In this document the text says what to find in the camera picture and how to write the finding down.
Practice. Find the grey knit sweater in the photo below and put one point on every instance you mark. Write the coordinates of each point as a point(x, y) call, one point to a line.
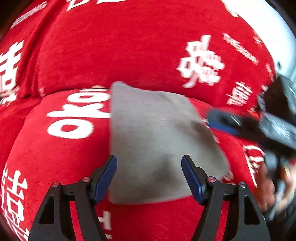
point(150, 133)

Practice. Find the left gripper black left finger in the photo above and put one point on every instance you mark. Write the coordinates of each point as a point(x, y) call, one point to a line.
point(53, 220)

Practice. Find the red wedding blanket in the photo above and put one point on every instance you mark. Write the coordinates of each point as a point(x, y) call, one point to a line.
point(58, 62)

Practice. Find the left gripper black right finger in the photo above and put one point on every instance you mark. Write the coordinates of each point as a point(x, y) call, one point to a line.
point(244, 221)

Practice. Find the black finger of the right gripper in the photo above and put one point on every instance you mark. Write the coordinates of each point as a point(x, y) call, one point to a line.
point(224, 121)

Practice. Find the person's right hand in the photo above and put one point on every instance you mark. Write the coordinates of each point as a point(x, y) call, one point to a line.
point(265, 190)

